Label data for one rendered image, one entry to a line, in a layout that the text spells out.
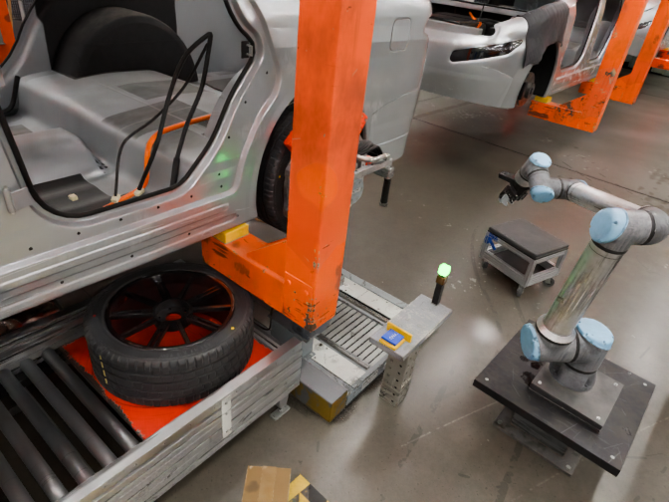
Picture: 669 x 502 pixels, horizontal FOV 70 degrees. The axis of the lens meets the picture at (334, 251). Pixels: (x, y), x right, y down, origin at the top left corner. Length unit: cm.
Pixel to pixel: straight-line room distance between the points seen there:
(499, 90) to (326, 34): 329
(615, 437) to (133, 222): 200
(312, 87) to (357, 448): 149
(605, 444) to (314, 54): 177
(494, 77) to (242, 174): 299
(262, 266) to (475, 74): 305
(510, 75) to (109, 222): 366
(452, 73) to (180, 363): 349
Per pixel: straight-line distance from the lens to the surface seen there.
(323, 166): 153
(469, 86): 455
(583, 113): 551
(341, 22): 142
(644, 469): 269
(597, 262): 182
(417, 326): 214
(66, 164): 250
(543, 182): 225
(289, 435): 223
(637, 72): 735
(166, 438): 177
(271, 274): 192
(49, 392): 218
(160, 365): 184
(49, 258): 171
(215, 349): 186
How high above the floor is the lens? 179
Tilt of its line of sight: 32 degrees down
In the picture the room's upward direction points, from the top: 7 degrees clockwise
